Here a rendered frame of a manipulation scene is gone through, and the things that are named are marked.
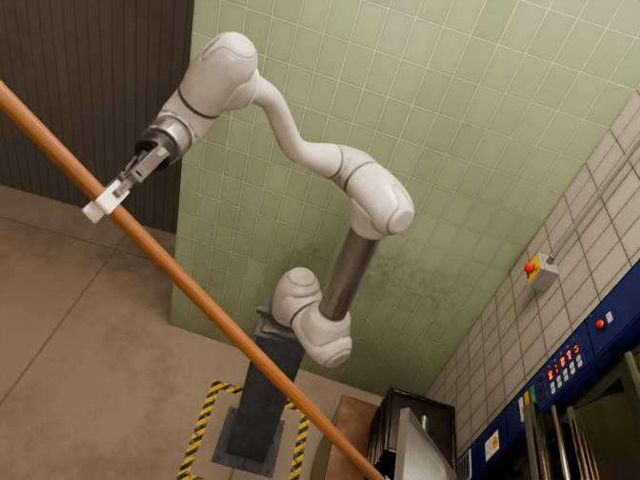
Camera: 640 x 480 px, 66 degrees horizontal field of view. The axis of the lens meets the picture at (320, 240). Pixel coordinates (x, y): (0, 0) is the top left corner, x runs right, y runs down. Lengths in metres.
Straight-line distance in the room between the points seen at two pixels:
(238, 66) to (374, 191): 0.53
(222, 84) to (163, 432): 2.13
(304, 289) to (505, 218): 0.95
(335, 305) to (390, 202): 0.45
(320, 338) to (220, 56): 1.02
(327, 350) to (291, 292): 0.25
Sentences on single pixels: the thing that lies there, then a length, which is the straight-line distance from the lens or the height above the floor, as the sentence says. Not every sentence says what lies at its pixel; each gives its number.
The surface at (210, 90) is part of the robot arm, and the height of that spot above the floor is 2.08.
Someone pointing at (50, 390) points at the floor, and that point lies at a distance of 3.02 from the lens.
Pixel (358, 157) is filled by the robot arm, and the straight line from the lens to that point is 1.44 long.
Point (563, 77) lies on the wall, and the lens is 2.01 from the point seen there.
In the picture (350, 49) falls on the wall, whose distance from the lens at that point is 1.96.
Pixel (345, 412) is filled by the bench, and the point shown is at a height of 0.58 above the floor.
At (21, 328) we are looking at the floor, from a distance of 3.29.
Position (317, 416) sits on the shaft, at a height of 1.55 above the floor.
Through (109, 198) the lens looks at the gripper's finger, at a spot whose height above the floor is 1.97.
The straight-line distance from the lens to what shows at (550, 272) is 2.00.
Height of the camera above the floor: 2.53
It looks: 39 degrees down
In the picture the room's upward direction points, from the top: 18 degrees clockwise
